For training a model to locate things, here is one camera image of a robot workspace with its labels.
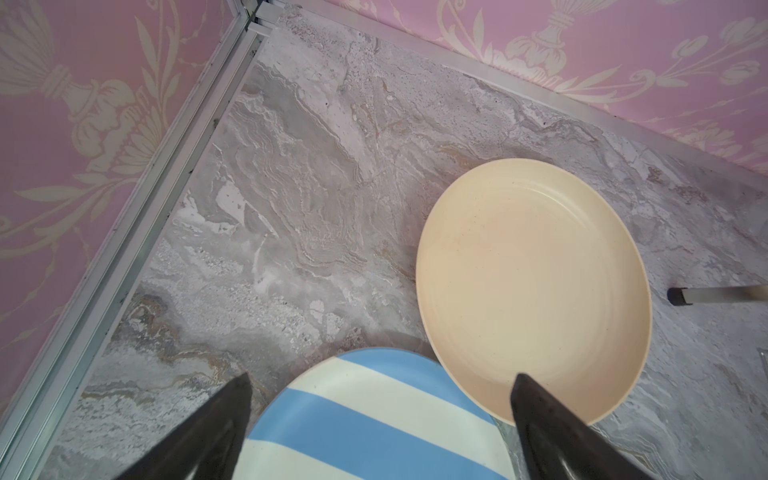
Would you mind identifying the cream plate back left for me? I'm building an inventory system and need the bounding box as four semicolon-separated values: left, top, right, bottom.
415;158;653;424

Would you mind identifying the left aluminium corner post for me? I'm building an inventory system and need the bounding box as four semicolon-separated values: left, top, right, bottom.
1;1;269;479

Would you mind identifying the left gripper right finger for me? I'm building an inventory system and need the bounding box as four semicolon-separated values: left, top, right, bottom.
510;373;650;480

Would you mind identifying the blue striped plate rear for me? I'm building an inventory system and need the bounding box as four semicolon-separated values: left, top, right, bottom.
234;348;515;479

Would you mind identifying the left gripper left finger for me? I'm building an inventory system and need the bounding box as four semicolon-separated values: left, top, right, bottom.
119;374;252;480

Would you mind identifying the chrome wire dish rack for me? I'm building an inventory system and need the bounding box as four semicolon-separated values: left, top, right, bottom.
667;285;768;306

